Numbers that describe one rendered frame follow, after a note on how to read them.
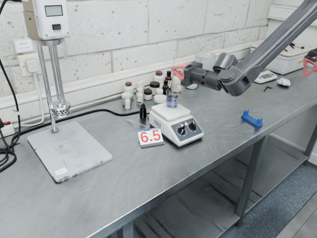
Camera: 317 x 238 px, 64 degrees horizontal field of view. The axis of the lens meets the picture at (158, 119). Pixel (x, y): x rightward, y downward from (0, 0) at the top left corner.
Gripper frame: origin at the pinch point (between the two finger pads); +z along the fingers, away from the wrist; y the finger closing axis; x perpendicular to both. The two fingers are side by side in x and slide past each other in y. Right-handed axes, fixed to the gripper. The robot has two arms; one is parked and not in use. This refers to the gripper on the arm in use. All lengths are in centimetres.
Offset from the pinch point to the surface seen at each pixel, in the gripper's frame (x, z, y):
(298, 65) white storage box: 22, -21, -122
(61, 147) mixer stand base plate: 24.1, 19.6, 38.9
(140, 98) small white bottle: 21.6, 22.7, -6.3
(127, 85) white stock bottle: 17.3, 30.9, -6.0
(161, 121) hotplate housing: 19.2, -0.8, 7.3
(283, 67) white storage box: 21, -16, -103
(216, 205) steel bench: 92, -15, -35
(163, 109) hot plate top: 16.5, 1.8, 2.7
